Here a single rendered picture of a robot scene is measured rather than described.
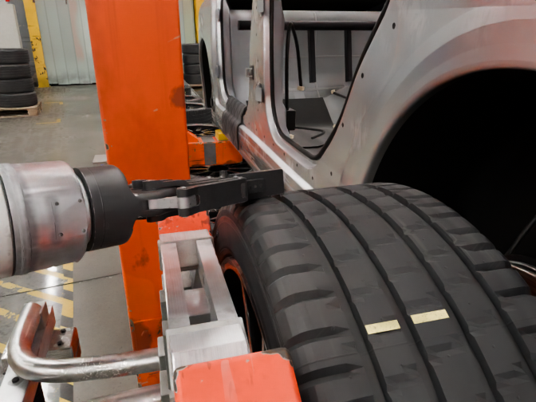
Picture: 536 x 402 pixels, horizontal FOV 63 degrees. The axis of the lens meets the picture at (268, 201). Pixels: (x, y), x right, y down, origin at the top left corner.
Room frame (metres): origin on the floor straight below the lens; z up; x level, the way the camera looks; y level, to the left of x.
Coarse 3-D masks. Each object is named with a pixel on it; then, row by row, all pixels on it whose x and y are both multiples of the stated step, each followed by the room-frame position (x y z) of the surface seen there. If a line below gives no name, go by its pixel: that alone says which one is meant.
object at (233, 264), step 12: (228, 264) 0.51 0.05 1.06; (228, 276) 0.58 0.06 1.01; (240, 276) 0.43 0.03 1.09; (228, 288) 0.60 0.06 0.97; (240, 288) 0.61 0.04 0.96; (240, 300) 0.61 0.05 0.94; (252, 300) 0.38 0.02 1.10; (240, 312) 0.59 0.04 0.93; (252, 312) 0.50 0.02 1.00; (252, 324) 0.49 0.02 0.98; (252, 336) 0.48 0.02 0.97; (264, 336) 0.33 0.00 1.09; (252, 348) 0.47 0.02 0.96; (264, 348) 0.41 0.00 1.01
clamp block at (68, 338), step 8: (64, 328) 0.53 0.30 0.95; (72, 328) 0.53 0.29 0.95; (56, 336) 0.51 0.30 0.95; (64, 336) 0.51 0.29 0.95; (72, 336) 0.51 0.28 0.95; (56, 344) 0.49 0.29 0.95; (64, 344) 0.49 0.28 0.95; (72, 344) 0.49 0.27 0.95; (48, 352) 0.48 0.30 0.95; (56, 352) 0.48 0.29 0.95; (64, 352) 0.48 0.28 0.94; (72, 352) 0.49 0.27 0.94; (80, 352) 0.52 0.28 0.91
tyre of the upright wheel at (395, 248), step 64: (320, 192) 0.49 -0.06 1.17; (384, 192) 0.49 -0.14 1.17; (256, 256) 0.35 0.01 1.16; (320, 256) 0.35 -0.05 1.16; (384, 256) 0.34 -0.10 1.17; (448, 256) 0.35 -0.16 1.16; (320, 320) 0.28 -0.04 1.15; (384, 320) 0.28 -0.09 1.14; (448, 320) 0.29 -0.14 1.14; (512, 320) 0.29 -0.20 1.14; (320, 384) 0.24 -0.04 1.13; (384, 384) 0.24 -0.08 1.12; (448, 384) 0.24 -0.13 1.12; (512, 384) 0.25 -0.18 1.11
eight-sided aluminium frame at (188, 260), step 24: (168, 240) 0.47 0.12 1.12; (192, 240) 0.47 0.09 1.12; (168, 264) 0.41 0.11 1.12; (192, 264) 0.46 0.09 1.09; (216, 264) 0.41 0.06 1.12; (168, 288) 0.37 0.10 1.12; (192, 288) 0.58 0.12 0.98; (216, 288) 0.37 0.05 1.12; (168, 312) 0.33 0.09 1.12; (216, 312) 0.33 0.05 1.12; (168, 336) 0.29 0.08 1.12; (192, 336) 0.29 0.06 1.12; (216, 336) 0.29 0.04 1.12; (240, 336) 0.29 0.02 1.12; (168, 360) 0.28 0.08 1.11; (192, 360) 0.27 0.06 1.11
